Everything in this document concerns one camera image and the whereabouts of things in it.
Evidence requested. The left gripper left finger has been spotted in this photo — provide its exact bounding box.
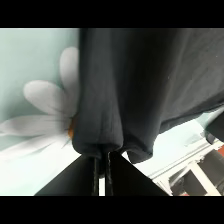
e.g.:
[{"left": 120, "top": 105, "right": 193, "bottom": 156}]
[{"left": 34, "top": 155, "right": 100, "bottom": 197}]

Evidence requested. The silver frame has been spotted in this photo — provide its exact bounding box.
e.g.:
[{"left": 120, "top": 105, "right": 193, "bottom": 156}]
[{"left": 147, "top": 134, "right": 224, "bottom": 197}]

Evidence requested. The black T-shirt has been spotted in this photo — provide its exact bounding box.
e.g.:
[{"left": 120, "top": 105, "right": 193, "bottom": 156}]
[{"left": 71, "top": 28, "right": 224, "bottom": 165}]

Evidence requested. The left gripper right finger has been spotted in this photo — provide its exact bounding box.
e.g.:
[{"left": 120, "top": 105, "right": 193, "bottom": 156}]
[{"left": 105, "top": 151, "right": 170, "bottom": 197}]

